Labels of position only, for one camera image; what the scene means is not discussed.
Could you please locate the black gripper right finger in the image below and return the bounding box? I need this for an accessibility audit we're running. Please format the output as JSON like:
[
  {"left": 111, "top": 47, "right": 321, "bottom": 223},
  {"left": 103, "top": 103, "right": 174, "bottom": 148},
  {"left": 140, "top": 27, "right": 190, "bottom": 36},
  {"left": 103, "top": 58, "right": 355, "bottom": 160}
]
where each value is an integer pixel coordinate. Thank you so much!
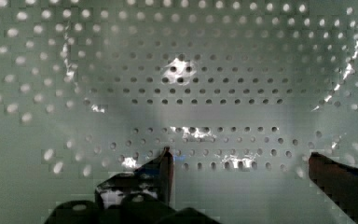
[{"left": 308, "top": 152, "right": 358, "bottom": 224}]

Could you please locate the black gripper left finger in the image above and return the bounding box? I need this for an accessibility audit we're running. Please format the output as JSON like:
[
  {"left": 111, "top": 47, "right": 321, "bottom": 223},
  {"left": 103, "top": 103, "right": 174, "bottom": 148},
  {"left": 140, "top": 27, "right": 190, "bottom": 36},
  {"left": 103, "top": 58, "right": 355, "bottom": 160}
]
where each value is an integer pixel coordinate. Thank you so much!
[{"left": 94, "top": 147, "right": 173, "bottom": 209}]

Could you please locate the mint green plastic strainer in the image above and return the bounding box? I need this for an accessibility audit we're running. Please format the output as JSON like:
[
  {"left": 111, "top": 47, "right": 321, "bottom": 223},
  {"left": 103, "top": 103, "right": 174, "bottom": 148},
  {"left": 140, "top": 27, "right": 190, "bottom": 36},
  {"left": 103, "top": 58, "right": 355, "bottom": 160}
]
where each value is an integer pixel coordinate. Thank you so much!
[{"left": 0, "top": 0, "right": 358, "bottom": 224}]

